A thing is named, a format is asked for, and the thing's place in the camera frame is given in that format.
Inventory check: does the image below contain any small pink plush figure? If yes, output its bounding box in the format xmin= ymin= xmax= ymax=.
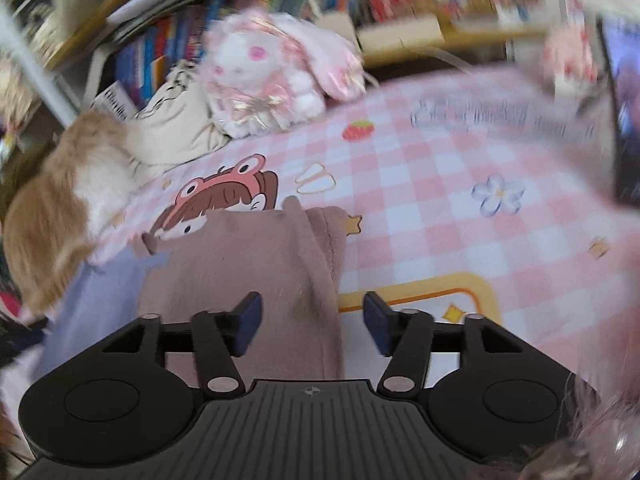
xmin=542 ymin=25 xmax=601 ymax=101

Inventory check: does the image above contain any fluffy orange and white cat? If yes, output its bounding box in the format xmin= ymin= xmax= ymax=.
xmin=0 ymin=110 xmax=146 ymax=316

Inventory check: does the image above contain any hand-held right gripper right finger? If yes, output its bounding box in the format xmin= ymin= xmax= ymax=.
xmin=363 ymin=291 xmax=532 ymax=401

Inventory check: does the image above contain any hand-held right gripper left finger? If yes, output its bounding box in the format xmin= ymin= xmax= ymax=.
xmin=100 ymin=291 xmax=264 ymax=397

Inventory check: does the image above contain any white pole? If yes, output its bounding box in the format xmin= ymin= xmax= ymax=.
xmin=0 ymin=0 xmax=81 ymax=126

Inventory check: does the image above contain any cream printed cloth bag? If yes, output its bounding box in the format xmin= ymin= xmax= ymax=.
xmin=127 ymin=60 xmax=232 ymax=171

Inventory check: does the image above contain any dark screen tablet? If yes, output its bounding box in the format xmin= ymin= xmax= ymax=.
xmin=597 ymin=12 xmax=640 ymax=206

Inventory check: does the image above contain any white and pink plush bunny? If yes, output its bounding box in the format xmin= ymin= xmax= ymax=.
xmin=200 ymin=7 xmax=368 ymax=138

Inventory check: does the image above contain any pink fluffy cloth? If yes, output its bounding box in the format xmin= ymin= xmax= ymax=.
xmin=515 ymin=380 xmax=640 ymax=480

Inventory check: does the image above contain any wooden bookshelf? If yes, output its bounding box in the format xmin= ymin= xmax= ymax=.
xmin=0 ymin=0 xmax=551 ymax=71

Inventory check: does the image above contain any pink checkered printed blanket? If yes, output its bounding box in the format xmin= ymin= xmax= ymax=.
xmin=0 ymin=67 xmax=640 ymax=411

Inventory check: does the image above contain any purple and mauve knit sweater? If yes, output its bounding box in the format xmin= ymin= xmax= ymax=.
xmin=32 ymin=195 xmax=351 ymax=386

